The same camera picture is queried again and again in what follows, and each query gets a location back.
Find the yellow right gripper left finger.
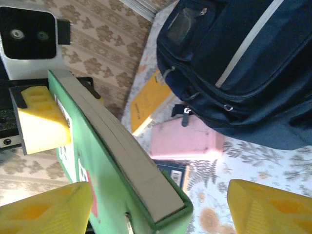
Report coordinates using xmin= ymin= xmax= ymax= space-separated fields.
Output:
xmin=0 ymin=181 xmax=94 ymax=234

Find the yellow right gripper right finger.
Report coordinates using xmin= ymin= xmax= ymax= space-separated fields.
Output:
xmin=226 ymin=179 xmax=312 ymax=234

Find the yellow book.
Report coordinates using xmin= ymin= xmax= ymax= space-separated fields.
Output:
xmin=130 ymin=69 xmax=176 ymax=136

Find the green book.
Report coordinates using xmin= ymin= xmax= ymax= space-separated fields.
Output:
xmin=47 ymin=69 xmax=195 ymax=234

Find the dark blue book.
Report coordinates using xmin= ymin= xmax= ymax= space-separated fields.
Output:
xmin=156 ymin=159 xmax=193 ymax=191

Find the pink pencil case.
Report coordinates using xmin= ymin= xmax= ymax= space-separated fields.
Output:
xmin=148 ymin=116 xmax=225 ymax=160

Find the navy blue backpack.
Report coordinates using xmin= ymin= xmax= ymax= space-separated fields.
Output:
xmin=156 ymin=0 xmax=312 ymax=151

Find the floral tablecloth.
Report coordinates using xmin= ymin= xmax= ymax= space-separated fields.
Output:
xmin=120 ymin=0 xmax=312 ymax=234

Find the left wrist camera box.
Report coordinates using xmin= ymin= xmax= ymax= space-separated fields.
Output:
xmin=0 ymin=6 xmax=72 ymax=80

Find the aluminium side rail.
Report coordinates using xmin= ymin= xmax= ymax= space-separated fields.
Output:
xmin=118 ymin=0 xmax=180 ymax=21

